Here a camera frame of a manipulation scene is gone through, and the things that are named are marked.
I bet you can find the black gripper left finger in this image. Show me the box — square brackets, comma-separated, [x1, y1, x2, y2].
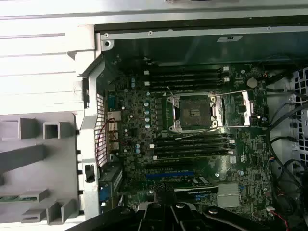
[83, 185, 174, 231]

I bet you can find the black graphics card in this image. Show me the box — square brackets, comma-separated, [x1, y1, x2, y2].
[144, 177, 220, 195]

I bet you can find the black and silver PC case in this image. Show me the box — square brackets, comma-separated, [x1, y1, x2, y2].
[76, 23, 308, 231]

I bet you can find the black round speaker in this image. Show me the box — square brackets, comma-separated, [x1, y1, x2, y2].
[276, 190, 304, 227]

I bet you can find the green motherboard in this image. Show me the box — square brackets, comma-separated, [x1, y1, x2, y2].
[105, 62, 277, 222]

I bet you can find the blue expansion slot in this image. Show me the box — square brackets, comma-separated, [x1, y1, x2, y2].
[145, 171, 194, 180]

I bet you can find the green RAM stick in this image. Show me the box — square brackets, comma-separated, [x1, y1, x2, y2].
[0, 196, 21, 203]

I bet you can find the metal socket cover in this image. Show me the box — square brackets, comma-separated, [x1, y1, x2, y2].
[211, 89, 256, 128]

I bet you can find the silver finned heatsink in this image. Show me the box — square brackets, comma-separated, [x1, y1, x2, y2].
[217, 183, 242, 208]

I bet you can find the black RAM slot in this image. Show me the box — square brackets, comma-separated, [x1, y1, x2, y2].
[148, 75, 224, 81]
[153, 155, 231, 161]
[143, 67, 229, 75]
[144, 80, 230, 87]
[149, 143, 229, 149]
[154, 149, 233, 155]
[148, 86, 223, 92]
[154, 136, 235, 144]

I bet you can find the perforated silver drive cage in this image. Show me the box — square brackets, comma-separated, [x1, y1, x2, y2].
[287, 67, 308, 169]

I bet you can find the black expansion slot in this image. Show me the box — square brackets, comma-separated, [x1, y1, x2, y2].
[145, 163, 193, 170]

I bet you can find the white case wall sticker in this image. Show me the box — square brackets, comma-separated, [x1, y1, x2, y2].
[216, 35, 243, 43]

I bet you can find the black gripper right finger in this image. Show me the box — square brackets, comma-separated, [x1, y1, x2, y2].
[172, 189, 270, 231]

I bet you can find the grey parts rack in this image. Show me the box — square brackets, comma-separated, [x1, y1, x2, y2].
[0, 112, 79, 224]

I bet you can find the CPU socket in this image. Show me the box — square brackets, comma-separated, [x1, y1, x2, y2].
[167, 92, 221, 134]

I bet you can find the round coin battery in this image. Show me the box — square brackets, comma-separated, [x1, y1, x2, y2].
[246, 77, 258, 89]

